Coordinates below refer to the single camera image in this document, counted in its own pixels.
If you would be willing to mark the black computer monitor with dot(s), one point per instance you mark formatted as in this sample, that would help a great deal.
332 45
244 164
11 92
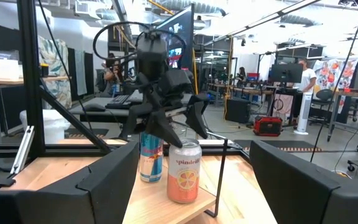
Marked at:
286 73

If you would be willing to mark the red tool box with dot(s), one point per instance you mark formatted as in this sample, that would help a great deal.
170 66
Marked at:
267 126

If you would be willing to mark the dark grey desk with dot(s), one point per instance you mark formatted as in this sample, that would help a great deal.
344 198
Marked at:
110 112

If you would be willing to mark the wooden desk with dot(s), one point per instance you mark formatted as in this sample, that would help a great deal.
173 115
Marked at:
2 81

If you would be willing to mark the blue silver Red Bull can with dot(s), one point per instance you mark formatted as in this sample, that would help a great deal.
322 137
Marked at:
151 161

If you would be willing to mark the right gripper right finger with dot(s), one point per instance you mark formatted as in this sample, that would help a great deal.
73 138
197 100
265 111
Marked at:
306 199

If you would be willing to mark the black keyboard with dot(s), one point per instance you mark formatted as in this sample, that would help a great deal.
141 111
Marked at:
120 101

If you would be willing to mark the black computer mouse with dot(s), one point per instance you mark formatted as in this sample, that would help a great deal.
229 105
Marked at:
93 107

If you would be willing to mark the long wooden table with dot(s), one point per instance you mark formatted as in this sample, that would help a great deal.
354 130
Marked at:
250 90

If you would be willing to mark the large black monitor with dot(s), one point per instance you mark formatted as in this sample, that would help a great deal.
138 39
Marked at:
183 31

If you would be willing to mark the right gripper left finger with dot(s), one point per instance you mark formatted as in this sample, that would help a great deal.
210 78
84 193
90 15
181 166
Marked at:
73 205

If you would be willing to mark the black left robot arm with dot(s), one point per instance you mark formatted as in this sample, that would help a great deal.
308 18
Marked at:
151 56

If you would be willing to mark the colourful floral banner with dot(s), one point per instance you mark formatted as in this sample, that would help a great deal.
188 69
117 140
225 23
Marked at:
331 73

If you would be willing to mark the leaf patterned cloth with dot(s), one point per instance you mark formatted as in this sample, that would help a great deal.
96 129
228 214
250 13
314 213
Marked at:
57 56

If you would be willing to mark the person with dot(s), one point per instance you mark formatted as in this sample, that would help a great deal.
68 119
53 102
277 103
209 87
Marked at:
308 79
241 74
112 77

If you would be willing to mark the black mat hazard stripes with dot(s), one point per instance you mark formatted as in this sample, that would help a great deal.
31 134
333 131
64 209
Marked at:
278 145

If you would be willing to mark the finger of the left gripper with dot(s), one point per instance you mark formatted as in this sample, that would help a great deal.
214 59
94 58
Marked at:
197 115
163 127

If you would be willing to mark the translucent plastic box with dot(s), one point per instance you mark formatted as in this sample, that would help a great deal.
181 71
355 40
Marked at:
3 68

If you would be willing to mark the silver metal bracket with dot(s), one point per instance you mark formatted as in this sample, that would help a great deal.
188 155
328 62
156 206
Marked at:
23 149

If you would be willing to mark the black office chair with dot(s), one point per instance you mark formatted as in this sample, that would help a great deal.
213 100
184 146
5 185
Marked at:
322 99

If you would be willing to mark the white container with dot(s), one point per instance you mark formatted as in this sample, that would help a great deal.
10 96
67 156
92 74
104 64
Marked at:
54 124

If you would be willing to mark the black equipment box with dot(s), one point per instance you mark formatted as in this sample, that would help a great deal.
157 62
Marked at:
238 110

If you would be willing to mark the white tower fan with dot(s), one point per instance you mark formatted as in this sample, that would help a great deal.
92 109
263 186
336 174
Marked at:
303 113

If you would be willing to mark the white orange Spindrift can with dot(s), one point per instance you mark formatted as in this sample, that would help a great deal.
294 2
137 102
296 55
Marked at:
183 174

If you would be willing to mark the black aluminium rig frame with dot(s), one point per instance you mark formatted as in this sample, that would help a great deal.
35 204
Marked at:
26 77

